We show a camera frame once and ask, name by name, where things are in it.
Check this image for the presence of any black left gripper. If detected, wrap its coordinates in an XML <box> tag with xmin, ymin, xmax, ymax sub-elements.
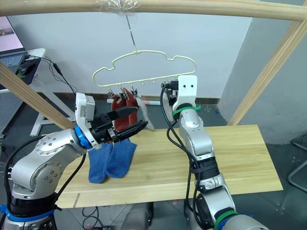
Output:
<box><xmin>90</xmin><ymin>106</ymin><xmax>149</xmax><ymax>145</ymax></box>

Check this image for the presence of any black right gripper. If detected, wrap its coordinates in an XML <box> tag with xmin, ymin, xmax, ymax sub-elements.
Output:
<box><xmin>167</xmin><ymin>88</ymin><xmax>179</xmax><ymax>106</ymax></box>

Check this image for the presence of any rust red knitted sock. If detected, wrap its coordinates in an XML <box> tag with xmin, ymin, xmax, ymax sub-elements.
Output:
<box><xmin>110</xmin><ymin>95</ymin><xmax>131</xmax><ymax>136</ymax></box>
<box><xmin>122</xmin><ymin>88</ymin><xmax>140</xmax><ymax>131</ymax></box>

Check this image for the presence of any cream cloud-shaped clip hanger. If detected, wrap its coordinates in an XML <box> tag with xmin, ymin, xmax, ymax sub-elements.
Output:
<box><xmin>92</xmin><ymin>49</ymin><xmax>198</xmax><ymax>88</ymax></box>

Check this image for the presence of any white sock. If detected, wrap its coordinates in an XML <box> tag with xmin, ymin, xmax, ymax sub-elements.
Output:
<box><xmin>136</xmin><ymin>95</ymin><xmax>154</xmax><ymax>131</ymax></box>

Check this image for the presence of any blue sock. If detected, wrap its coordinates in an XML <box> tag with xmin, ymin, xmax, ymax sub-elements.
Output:
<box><xmin>105</xmin><ymin>138</ymin><xmax>138</xmax><ymax>179</ymax></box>
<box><xmin>88</xmin><ymin>143</ymin><xmax>114</xmax><ymax>184</ymax></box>

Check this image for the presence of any dark grey rounded shape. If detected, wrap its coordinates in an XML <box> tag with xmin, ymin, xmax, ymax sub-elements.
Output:
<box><xmin>124</xmin><ymin>203</ymin><xmax>154</xmax><ymax>230</ymax></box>

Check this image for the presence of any black mouse pad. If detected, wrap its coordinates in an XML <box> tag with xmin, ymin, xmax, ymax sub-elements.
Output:
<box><xmin>15</xmin><ymin>58</ymin><xmax>42</xmax><ymax>86</ymax></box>

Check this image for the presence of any clear tape wrap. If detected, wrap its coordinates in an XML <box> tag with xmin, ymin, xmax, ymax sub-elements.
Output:
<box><xmin>95</xmin><ymin>0</ymin><xmax>140</xmax><ymax>18</ymax></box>

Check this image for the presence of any white desk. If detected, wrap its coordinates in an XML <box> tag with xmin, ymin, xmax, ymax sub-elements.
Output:
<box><xmin>0</xmin><ymin>47</ymin><xmax>75</xmax><ymax>138</ymax></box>

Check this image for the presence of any black computer mouse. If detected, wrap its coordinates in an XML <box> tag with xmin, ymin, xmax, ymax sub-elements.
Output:
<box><xmin>18</xmin><ymin>63</ymin><xmax>34</xmax><ymax>75</ymax></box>

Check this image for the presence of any grey perforated panel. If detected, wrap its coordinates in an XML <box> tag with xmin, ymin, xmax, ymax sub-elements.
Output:
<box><xmin>0</xmin><ymin>90</ymin><xmax>24</xmax><ymax>139</ymax></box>

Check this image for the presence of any open laptop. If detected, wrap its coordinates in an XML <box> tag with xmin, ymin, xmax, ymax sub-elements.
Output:
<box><xmin>0</xmin><ymin>16</ymin><xmax>27</xmax><ymax>73</ymax></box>

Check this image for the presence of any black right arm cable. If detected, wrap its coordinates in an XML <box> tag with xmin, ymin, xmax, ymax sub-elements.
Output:
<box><xmin>159</xmin><ymin>81</ymin><xmax>204</xmax><ymax>225</ymax></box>

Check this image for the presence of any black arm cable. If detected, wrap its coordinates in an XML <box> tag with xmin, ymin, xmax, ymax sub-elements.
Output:
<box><xmin>159</xmin><ymin>81</ymin><xmax>204</xmax><ymax>225</ymax></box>
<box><xmin>3</xmin><ymin>135</ymin><xmax>87</xmax><ymax>230</ymax></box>

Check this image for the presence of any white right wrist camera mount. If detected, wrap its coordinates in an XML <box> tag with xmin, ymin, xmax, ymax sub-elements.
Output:
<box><xmin>172</xmin><ymin>75</ymin><xmax>199</xmax><ymax>112</ymax></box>

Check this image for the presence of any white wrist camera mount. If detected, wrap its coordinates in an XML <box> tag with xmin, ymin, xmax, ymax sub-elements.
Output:
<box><xmin>172</xmin><ymin>75</ymin><xmax>199</xmax><ymax>112</ymax></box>
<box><xmin>74</xmin><ymin>92</ymin><xmax>102</xmax><ymax>151</ymax></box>

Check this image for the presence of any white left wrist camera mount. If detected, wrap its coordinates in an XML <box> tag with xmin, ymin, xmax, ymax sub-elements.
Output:
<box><xmin>74</xmin><ymin>92</ymin><xmax>102</xmax><ymax>151</ymax></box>

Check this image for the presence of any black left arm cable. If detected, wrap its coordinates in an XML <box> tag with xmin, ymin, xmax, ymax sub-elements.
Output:
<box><xmin>3</xmin><ymin>135</ymin><xmax>87</xmax><ymax>230</ymax></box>

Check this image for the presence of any metal hanger hook wire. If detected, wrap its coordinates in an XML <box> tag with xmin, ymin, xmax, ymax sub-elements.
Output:
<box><xmin>125</xmin><ymin>14</ymin><xmax>139</xmax><ymax>52</ymax></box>

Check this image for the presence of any thin black desk cable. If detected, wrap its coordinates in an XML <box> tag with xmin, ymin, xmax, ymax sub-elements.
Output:
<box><xmin>25</xmin><ymin>54</ymin><xmax>78</xmax><ymax>96</ymax></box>

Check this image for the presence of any long wooden frame beam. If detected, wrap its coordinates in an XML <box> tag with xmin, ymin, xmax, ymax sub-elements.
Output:
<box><xmin>0</xmin><ymin>0</ymin><xmax>307</xmax><ymax>23</ymax></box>

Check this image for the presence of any slanted wooden frame post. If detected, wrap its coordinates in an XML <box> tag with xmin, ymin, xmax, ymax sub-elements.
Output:
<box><xmin>226</xmin><ymin>18</ymin><xmax>307</xmax><ymax>127</ymax></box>

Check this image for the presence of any slanted wooden frame beam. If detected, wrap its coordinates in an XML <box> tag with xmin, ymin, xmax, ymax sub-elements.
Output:
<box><xmin>0</xmin><ymin>61</ymin><xmax>76</xmax><ymax>130</ymax></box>

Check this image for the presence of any thin black floor cable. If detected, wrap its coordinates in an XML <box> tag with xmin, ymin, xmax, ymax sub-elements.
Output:
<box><xmin>82</xmin><ymin>205</ymin><xmax>106</xmax><ymax>230</ymax></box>

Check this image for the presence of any grey tube chair frame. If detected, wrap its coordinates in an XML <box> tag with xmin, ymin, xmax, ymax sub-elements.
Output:
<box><xmin>287</xmin><ymin>133</ymin><xmax>307</xmax><ymax>192</ymax></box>

